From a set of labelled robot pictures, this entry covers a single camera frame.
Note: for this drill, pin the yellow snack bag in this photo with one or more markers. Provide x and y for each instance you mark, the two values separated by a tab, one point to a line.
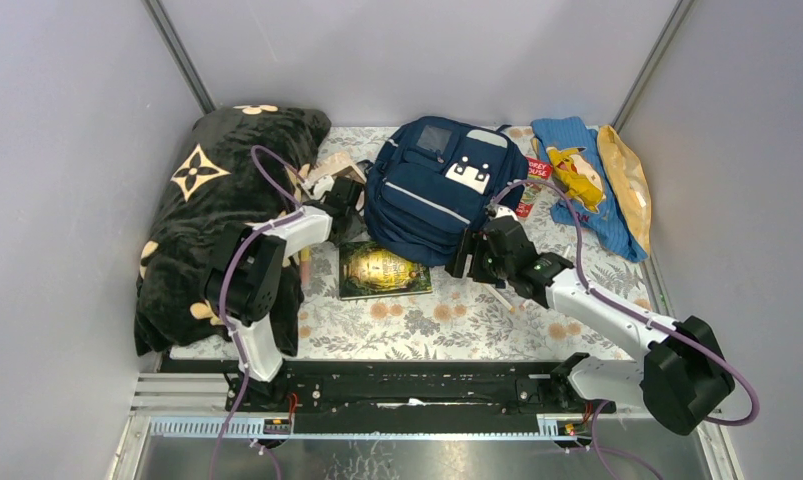
627	179

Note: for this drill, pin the beige tape box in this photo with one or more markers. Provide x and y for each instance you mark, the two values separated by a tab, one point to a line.
321	178

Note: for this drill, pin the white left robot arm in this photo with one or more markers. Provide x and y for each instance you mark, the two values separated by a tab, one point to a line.
243	274

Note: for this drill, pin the green fantasy book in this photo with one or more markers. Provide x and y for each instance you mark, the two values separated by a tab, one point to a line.
367	270

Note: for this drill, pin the blue pikachu cloth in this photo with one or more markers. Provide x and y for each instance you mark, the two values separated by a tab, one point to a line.
570	147

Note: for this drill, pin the red treehouse book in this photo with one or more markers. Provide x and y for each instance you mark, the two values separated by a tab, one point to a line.
537	170

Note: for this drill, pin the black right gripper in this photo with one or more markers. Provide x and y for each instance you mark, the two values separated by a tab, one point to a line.
470	242

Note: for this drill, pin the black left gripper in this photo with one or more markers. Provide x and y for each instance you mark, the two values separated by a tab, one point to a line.
347	201

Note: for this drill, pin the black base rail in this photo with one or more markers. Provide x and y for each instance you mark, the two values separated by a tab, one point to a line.
413	397

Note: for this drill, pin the pink highlighter pen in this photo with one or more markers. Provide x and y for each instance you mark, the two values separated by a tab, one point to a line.
305	267

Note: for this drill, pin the yellow capped white marker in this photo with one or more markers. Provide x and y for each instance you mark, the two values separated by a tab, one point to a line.
502	300

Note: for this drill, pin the floral table mat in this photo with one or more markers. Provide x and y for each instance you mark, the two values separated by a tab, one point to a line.
460	319

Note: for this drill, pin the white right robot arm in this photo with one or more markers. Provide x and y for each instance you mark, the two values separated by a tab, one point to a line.
675	369

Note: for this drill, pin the navy blue backpack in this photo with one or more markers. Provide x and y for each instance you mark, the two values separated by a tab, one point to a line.
433	180

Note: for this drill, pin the black floral blanket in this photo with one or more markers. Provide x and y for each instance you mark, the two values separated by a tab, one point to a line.
231	170

